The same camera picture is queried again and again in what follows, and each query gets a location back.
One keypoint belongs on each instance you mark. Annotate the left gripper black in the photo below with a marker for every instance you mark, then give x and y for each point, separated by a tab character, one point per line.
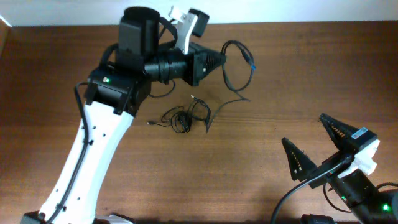
196	57

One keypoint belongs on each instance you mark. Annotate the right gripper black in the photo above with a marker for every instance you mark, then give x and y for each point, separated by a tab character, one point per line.
305	167

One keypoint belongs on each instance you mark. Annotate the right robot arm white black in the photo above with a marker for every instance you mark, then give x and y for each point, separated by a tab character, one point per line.
366	201

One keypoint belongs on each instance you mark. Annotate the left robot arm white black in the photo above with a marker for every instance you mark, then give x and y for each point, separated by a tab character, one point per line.
150	49

